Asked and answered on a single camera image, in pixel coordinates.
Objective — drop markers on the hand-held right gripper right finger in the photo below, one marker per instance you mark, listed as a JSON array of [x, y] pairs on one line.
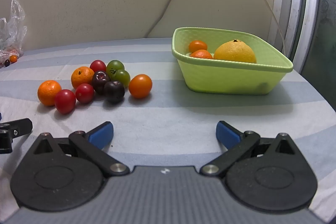
[[227, 134]]

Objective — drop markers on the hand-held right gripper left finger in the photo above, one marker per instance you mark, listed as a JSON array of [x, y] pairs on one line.
[[101, 134]]

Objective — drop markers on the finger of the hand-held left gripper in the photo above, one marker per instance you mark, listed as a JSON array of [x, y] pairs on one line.
[[21, 127]]

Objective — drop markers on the red cherry tomato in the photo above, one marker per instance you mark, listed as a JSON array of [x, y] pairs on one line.
[[97, 65], [84, 93], [65, 101]]

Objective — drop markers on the dark purple plum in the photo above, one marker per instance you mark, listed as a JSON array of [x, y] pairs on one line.
[[114, 91], [100, 81]]

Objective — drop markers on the green plastic basket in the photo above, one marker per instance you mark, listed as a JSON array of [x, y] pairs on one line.
[[225, 77]]

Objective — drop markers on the green tomato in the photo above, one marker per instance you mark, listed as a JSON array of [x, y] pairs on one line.
[[124, 79], [116, 66]]

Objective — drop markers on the orange tomato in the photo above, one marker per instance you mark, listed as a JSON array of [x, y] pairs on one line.
[[140, 86]]

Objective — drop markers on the striped blue white cloth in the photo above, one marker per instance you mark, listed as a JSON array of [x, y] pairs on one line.
[[168, 113]]

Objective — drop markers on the tiny dark fruit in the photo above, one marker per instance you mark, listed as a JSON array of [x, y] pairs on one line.
[[7, 63]]

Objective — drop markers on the tiny orange fruit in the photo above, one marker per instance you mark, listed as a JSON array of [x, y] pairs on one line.
[[13, 58]]

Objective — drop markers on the large yellow orange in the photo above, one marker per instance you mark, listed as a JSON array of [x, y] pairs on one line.
[[235, 52]]

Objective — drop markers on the small mandarin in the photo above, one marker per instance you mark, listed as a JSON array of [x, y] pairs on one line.
[[201, 54], [198, 46]]

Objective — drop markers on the clear plastic bag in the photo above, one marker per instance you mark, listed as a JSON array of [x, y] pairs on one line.
[[11, 29]]

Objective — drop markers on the white window frame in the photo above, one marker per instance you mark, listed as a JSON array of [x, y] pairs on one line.
[[296, 3]]

